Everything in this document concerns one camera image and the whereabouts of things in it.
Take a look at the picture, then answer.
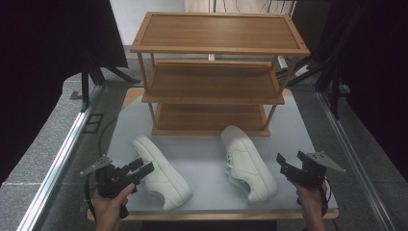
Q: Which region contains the person's right hand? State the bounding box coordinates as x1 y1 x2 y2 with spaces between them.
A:
290 179 329 221

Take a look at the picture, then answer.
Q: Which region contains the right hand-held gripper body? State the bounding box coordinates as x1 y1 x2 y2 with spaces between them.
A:
281 150 347 191

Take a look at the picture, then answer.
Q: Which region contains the black metal stand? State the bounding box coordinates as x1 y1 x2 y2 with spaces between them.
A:
285 0 370 120
80 52 142 113

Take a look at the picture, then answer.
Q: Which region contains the white sneaker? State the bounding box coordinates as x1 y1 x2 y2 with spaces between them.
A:
131 135 193 212
220 124 279 205

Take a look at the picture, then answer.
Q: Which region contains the white power strip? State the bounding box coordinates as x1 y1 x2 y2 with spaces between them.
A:
277 55 310 77

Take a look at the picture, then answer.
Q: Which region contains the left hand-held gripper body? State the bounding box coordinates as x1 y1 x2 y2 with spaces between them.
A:
79 155 140 198

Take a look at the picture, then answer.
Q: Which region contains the aluminium rail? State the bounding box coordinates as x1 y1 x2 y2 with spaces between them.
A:
316 90 397 231
16 84 104 231

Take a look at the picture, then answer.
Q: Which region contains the light grey mat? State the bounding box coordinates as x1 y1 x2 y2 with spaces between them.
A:
88 94 340 214

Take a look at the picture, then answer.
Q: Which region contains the thin black floor cable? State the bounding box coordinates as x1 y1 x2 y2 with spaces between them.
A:
98 116 118 159

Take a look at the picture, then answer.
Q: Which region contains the black curtain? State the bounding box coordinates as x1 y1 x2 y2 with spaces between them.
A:
320 0 408 182
0 0 129 186

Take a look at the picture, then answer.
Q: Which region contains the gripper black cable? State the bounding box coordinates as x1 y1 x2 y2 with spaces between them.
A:
321 177 331 217
83 172 98 220

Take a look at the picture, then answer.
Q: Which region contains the dark floor socket plate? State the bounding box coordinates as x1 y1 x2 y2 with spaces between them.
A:
82 112 105 135

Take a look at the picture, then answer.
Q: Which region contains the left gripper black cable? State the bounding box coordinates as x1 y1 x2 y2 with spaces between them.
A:
83 172 98 220

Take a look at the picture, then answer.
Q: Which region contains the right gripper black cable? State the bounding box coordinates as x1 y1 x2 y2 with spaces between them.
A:
321 177 331 217

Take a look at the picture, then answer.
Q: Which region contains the person's left hand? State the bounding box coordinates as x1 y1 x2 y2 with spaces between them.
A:
91 182 137 225

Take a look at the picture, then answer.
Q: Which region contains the wooden three-tier shoe rack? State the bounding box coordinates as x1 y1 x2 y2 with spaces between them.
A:
129 12 312 138

